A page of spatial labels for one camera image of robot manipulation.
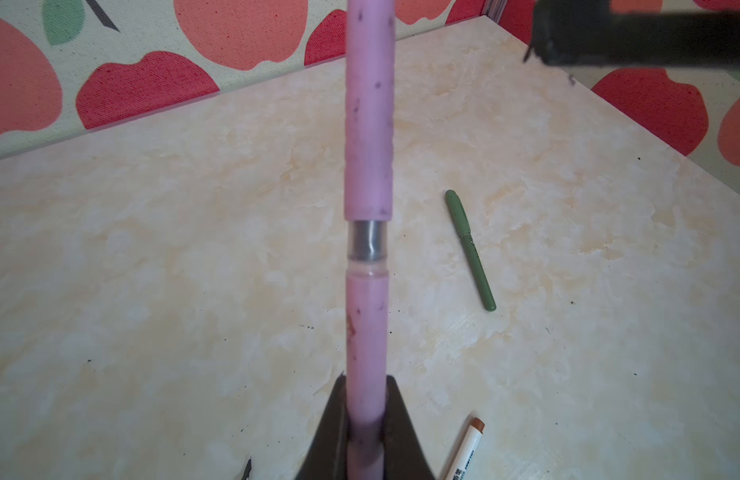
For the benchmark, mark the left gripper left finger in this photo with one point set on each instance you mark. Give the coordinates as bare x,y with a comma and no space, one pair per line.
326,458

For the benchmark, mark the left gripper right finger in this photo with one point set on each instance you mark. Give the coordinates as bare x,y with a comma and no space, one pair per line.
404,457

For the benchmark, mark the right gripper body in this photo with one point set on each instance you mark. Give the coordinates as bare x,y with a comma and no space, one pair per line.
589,33

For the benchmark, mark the pink pen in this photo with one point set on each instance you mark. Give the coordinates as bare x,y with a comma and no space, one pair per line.
367,297

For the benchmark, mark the dark green pen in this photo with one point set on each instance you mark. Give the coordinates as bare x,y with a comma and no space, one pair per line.
464,233

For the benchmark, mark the pink pen cap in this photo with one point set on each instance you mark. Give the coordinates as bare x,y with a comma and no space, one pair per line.
369,105

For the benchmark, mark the white pen brown end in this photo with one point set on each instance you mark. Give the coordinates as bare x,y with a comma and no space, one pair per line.
465,452

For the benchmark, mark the light green pen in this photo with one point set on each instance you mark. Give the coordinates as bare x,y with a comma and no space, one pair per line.
247,470

